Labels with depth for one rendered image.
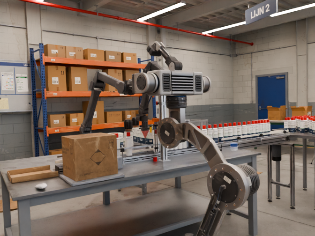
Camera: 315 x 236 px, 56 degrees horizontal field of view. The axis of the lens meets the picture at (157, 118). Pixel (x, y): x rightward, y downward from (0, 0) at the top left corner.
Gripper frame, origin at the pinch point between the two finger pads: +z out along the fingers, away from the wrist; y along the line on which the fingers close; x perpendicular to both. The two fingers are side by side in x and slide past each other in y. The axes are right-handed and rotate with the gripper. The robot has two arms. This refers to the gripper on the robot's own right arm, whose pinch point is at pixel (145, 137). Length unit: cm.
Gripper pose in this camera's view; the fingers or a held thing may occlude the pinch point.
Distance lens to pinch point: 268.6
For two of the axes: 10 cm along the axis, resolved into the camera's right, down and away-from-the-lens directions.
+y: -8.4, 0.6, -5.4
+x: 5.4, 0.6, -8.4
